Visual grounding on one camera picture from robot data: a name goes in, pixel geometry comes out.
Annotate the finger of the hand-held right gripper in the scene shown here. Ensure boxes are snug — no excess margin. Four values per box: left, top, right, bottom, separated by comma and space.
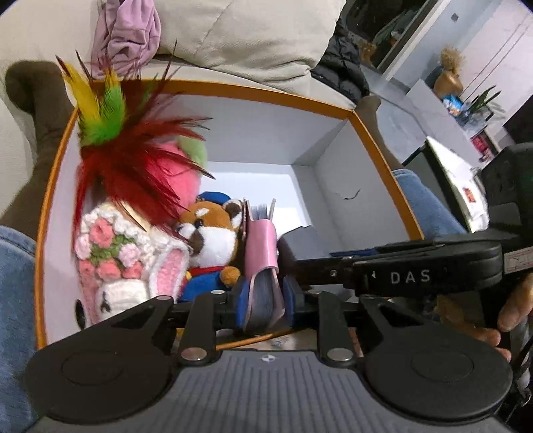
286, 255, 359, 292
329, 242, 447, 258

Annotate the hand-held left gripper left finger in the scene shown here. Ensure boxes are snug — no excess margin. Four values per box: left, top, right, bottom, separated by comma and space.
83, 280, 251, 364

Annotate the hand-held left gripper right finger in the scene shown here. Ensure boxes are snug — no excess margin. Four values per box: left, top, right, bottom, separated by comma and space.
283, 277, 422, 364

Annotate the dark grey case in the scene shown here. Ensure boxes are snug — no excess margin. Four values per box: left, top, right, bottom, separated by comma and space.
277, 225, 347, 268

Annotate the pink card holder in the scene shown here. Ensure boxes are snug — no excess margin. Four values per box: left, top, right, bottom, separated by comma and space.
243, 199, 286, 334

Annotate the red panda sailor plush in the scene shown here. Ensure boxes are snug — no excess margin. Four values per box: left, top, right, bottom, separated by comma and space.
175, 191, 247, 303

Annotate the pink green fluffy plush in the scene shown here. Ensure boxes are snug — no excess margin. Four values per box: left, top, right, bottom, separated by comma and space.
137, 135, 209, 218

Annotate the crocheted bunny flower toy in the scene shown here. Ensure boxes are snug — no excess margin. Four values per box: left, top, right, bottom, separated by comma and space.
74, 200, 193, 326

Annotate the orange cardboard box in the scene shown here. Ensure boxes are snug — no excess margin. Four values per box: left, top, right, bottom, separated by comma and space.
34, 78, 426, 350

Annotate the colourful feather toy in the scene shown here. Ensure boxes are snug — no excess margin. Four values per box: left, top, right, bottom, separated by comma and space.
56, 39, 217, 242

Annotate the person's right hand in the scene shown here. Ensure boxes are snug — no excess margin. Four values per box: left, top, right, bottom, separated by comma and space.
470, 287, 533, 361

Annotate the person's right leg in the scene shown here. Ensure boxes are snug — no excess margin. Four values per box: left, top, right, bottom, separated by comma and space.
391, 168, 468, 241

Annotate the person's leg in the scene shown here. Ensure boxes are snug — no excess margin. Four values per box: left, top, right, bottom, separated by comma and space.
0, 224, 49, 433
391, 168, 468, 241

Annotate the white top coffee table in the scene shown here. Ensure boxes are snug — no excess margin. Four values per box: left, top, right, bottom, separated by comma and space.
402, 135, 491, 234

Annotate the person's right foot brown sock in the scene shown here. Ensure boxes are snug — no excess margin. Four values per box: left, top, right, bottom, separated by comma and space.
356, 95, 403, 172

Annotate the person's foot brown sock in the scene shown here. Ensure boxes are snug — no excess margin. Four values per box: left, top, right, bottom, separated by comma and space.
0, 60, 80, 234
356, 95, 403, 172

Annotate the white counter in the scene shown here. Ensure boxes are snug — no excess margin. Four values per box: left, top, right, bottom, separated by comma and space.
406, 79, 489, 168

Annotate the blue snack packet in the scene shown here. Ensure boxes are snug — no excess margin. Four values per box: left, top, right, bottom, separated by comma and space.
442, 95, 464, 118

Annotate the green potted plant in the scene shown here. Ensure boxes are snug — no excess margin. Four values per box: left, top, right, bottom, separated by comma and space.
461, 85, 505, 122

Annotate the gold vase with dried plants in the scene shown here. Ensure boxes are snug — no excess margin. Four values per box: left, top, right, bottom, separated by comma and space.
433, 47, 465, 101

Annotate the black puffer jacket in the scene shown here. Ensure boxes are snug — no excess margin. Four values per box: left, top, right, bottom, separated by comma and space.
310, 19, 372, 106

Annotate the person's left leg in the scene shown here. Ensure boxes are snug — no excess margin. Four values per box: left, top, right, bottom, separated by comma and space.
0, 224, 49, 433

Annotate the beige cushion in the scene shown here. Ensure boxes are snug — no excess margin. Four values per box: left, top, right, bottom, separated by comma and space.
154, 0, 347, 83

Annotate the person's left foot brown sock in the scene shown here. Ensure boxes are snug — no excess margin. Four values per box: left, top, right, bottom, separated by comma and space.
0, 60, 80, 234

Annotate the purple cloth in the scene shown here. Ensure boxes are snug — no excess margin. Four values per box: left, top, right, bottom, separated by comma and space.
91, 0, 162, 80

